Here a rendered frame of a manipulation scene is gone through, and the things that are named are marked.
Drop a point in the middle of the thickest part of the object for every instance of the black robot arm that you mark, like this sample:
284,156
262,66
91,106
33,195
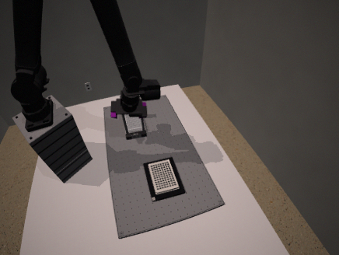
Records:
31,76

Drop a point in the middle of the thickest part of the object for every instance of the white well plate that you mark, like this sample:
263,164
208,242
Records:
133,123

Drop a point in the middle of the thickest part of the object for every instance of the beige well plate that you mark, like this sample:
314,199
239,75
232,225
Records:
165,180

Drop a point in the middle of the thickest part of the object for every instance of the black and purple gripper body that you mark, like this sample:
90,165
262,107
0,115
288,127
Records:
136,110

